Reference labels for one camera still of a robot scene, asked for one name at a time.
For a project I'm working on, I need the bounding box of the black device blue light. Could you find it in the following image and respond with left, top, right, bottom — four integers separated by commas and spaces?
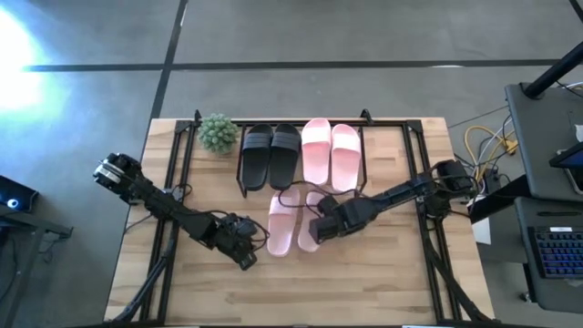
0, 175, 40, 215

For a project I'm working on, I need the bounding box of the black power strip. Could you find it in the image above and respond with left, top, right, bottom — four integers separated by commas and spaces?
480, 167, 502, 195

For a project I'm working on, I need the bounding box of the grey equipment cart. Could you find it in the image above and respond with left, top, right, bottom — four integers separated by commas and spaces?
504, 81, 583, 201

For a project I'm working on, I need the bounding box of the pink rubber slide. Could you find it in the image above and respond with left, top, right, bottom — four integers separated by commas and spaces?
266, 185, 302, 258
330, 123, 363, 193
301, 118, 332, 187
297, 189, 330, 254

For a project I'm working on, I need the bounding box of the black metal stand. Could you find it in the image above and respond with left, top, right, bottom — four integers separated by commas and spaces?
0, 204, 74, 328

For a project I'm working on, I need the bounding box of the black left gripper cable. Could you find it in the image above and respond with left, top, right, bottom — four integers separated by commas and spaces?
213, 210, 271, 257

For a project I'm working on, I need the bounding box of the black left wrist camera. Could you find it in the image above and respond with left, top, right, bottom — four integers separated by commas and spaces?
230, 214, 259, 236

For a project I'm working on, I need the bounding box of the green potted succulent plant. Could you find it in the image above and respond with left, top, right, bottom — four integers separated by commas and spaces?
196, 112, 240, 155

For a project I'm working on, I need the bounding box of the black frame wooden shelf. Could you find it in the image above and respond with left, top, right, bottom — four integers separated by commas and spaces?
235, 118, 368, 200

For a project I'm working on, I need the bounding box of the black aluminium rig frame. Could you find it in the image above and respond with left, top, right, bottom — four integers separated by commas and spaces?
107, 108, 497, 327

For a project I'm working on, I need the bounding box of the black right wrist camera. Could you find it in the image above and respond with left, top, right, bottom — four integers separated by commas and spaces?
317, 195, 341, 216

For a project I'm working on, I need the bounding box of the white paper sheet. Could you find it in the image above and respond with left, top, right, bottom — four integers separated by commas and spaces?
471, 217, 493, 246

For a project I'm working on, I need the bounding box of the black tablet screen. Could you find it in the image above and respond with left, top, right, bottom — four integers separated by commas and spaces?
548, 141, 583, 195

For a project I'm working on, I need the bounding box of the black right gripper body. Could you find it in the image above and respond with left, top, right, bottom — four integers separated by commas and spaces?
328, 196, 380, 241

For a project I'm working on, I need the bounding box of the black stand pole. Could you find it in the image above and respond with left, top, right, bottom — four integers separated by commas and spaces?
522, 40, 583, 99

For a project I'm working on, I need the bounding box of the backlit black keyboard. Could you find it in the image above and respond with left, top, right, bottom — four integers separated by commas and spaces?
527, 224, 583, 280

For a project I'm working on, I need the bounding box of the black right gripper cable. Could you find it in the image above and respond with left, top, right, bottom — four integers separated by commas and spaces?
276, 184, 365, 219

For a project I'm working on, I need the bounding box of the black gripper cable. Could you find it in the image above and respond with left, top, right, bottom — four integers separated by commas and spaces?
213, 210, 271, 257
276, 184, 365, 219

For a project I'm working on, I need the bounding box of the yellow cable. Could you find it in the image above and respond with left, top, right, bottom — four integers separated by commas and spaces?
463, 125, 519, 182

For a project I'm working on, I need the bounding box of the black cart leg beam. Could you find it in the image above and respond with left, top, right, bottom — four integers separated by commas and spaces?
468, 175, 532, 224

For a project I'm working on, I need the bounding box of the grey keyboard desk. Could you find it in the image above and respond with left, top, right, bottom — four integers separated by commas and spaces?
513, 196, 583, 315

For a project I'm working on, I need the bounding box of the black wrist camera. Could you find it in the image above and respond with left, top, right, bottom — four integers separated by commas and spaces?
230, 214, 259, 236
317, 195, 341, 216

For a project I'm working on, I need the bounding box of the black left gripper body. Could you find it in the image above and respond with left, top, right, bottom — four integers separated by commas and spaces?
207, 225, 259, 263

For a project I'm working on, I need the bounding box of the black rubber slide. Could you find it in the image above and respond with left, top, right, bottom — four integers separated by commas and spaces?
269, 123, 302, 191
240, 123, 275, 192

